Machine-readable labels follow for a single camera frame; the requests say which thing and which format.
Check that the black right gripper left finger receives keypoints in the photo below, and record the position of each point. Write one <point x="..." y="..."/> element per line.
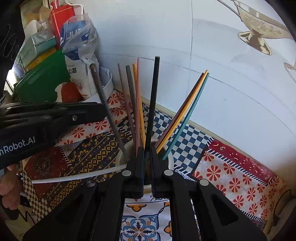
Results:
<point x="93" y="212"/>

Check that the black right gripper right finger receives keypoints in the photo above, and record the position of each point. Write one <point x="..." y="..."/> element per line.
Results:
<point x="199" y="211"/>

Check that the dark green chopstick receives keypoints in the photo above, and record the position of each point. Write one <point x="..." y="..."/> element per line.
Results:
<point x="152" y="106"/>

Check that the person's left hand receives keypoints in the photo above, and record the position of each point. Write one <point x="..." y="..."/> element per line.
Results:
<point x="10" y="188"/>

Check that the green box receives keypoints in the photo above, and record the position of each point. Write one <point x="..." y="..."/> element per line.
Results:
<point x="39" y="84"/>

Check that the white plastic utensil holder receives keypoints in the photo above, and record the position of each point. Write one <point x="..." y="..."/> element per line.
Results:
<point x="147" y="188"/>

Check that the colourful patchwork tablecloth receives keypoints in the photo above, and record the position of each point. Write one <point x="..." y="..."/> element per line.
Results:
<point x="199" y="211"/>

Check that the teal chopstick in holder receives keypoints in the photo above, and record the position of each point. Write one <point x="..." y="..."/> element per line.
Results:
<point x="186" y="119"/>

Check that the white blue plastic bag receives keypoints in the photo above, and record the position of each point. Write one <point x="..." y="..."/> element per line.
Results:
<point x="78" y="44"/>

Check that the orange chopstick in holder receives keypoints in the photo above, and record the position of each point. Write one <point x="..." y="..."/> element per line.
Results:
<point x="182" y="111"/>

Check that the dark grey chopstick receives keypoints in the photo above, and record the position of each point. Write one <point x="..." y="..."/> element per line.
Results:
<point x="132" y="96"/>

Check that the pink chopstick in holder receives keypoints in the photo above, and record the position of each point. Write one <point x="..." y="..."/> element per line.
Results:
<point x="137" y="119"/>

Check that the red carton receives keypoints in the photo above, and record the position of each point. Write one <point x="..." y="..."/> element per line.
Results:
<point x="59" y="14"/>

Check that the yellow chopstick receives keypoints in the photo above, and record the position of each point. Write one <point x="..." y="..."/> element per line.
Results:
<point x="142" y="130"/>

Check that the brown chopstick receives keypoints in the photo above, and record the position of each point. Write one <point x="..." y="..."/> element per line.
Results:
<point x="178" y="111"/>

